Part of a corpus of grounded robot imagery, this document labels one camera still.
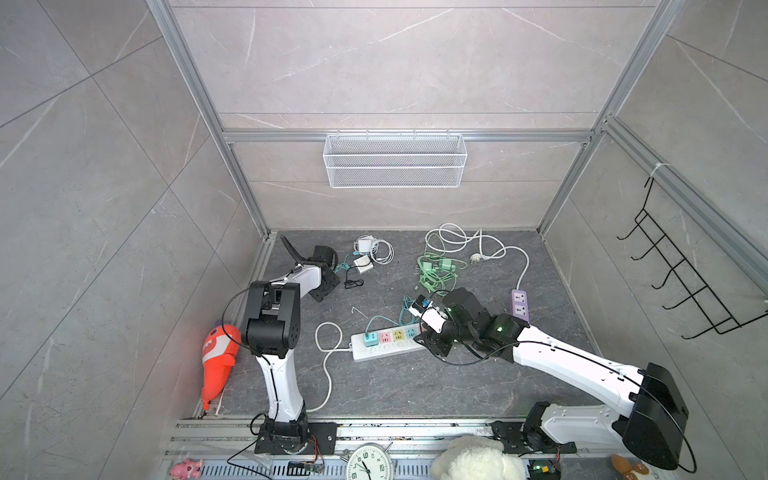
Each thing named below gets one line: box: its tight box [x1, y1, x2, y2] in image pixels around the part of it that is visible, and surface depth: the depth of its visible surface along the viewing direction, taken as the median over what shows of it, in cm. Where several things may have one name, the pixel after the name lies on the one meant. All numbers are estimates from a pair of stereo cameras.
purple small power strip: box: [511, 288, 529, 324], surface depth 98 cm
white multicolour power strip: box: [350, 323, 427, 363], surface depth 88 cm
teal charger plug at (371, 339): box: [364, 332, 379, 347], surface depth 85 cm
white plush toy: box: [431, 435, 527, 480], surface depth 55 cm
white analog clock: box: [346, 442, 394, 480], surface depth 68 cm
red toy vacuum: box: [201, 324, 241, 411], surface depth 82 cm
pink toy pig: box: [169, 459, 204, 480], surface depth 69 cm
